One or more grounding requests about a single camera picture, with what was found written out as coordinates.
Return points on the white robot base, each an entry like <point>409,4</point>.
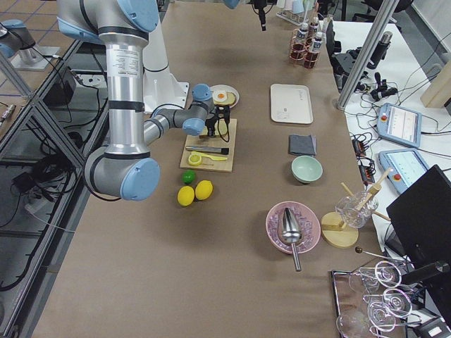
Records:
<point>160,87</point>

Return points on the left yellow lemon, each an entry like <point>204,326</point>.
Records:
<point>185,196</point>

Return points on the clear glass mug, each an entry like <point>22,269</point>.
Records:
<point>356,210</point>

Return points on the white rabbit tray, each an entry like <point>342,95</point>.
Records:
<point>291,104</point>

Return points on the wooden cutting board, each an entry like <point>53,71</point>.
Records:
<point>223,139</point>

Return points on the black laptop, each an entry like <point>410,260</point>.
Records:
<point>421,218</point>

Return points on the fried egg toast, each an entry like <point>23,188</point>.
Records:
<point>223,98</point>

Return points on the half lemon slice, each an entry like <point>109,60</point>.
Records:
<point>194,159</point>

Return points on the grey folded cloth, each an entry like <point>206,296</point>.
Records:
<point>302,145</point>

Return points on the green lime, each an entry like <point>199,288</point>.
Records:
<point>188,176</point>

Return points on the aluminium frame post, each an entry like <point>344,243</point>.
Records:
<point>381,20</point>

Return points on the metal glass tray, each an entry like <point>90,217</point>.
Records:
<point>370,302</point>

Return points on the wooden cup stand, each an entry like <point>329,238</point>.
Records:
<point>336,232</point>

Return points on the black handled knife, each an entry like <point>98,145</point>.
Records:
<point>209,149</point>

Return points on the copper wire bottle holder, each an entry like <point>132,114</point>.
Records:
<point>305,50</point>

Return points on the white wire cup rack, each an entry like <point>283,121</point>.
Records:
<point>297,11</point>

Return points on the right yellow lemon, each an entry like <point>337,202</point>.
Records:
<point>203,190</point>

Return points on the white round plate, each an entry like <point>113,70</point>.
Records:
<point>228,88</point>

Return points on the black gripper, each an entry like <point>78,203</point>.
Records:
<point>211,122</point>
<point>261,13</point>

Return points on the pale green bowl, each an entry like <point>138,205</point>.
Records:
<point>306,169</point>

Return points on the metal scoop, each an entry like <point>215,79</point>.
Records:
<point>289,233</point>

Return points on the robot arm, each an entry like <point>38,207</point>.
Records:
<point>124,168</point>
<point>232,4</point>

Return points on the teach pendant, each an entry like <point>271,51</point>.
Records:
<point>407,167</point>
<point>399,125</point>

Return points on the front teach pendant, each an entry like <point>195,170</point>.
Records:
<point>407,167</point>

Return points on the dark sauce bottle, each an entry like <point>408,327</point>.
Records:
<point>299,41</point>
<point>312,54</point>
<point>313,27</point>

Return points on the pink patterned plate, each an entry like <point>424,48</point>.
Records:
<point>308,223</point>

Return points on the yellow lemon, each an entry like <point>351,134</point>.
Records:
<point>185,196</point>
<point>203,190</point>

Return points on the rear teach pendant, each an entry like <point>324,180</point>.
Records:
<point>399,125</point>

